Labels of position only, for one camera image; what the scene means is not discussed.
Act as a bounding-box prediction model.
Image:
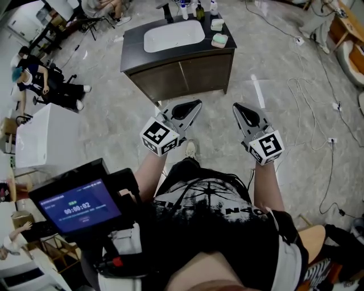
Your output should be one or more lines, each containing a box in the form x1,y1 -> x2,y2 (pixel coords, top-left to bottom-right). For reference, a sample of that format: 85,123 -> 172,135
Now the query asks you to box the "black faucet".
155,0 -> 175,24

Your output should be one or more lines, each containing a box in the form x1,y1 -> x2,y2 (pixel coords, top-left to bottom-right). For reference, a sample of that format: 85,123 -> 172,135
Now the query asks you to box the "person's left forearm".
133,150 -> 168,204

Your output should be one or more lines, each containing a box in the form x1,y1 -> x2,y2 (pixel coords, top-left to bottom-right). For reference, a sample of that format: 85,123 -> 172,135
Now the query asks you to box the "white floor cable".
287,76 -> 336,151

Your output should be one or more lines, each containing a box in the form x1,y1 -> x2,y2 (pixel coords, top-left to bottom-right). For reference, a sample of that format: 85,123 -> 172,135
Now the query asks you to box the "person's left shoe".
184,139 -> 197,160

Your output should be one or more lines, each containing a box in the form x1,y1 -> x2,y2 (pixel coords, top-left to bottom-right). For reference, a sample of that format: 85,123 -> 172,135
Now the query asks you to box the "black chest-mounted monitor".
28,158 -> 140,236

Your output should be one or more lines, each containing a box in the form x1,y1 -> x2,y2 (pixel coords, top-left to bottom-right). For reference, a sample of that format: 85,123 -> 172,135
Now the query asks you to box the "black floor cable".
244,0 -> 299,40

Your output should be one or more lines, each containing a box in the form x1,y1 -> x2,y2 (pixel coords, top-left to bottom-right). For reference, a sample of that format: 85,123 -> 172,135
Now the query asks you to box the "black folding chair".
76,15 -> 116,41

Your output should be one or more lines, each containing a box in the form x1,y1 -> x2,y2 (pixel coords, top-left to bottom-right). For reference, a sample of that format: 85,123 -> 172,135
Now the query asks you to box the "black vanity cabinet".
119,11 -> 238,106

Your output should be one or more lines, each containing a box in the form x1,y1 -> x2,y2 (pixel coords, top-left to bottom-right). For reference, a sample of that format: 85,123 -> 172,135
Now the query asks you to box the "person's black printed shirt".
136,167 -> 311,291

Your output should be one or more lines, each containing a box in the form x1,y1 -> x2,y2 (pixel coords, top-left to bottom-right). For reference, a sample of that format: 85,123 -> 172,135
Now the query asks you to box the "person's right forearm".
253,161 -> 286,213

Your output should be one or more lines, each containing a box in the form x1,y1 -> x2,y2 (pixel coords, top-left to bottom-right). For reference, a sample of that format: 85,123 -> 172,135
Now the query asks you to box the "wooden table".
329,0 -> 364,52

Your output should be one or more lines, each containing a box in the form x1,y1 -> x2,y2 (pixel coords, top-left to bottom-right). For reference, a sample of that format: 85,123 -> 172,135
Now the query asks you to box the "dark glass pump bottle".
195,1 -> 206,22

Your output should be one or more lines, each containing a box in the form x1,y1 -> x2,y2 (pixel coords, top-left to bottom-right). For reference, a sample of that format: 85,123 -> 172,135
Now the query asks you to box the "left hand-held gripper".
139,98 -> 203,157

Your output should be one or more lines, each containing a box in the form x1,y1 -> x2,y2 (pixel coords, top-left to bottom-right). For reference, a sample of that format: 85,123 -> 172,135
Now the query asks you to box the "black office chair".
32,63 -> 78,106

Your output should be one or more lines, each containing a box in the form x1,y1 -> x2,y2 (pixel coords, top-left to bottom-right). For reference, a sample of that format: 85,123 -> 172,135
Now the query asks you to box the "pink soap dish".
211,33 -> 229,48

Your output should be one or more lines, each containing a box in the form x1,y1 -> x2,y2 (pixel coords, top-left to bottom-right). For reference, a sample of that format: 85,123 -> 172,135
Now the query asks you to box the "person's bare neck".
164,251 -> 257,291

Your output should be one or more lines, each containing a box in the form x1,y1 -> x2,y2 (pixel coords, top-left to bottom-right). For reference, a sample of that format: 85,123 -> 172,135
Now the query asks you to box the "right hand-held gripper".
233,102 -> 285,166

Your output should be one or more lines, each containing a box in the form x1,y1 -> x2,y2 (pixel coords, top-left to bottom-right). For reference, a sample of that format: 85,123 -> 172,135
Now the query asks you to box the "grey shoulder bag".
267,210 -> 310,291

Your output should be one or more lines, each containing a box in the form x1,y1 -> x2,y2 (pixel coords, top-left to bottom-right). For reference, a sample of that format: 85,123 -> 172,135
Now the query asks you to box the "white sink basin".
143,19 -> 205,53

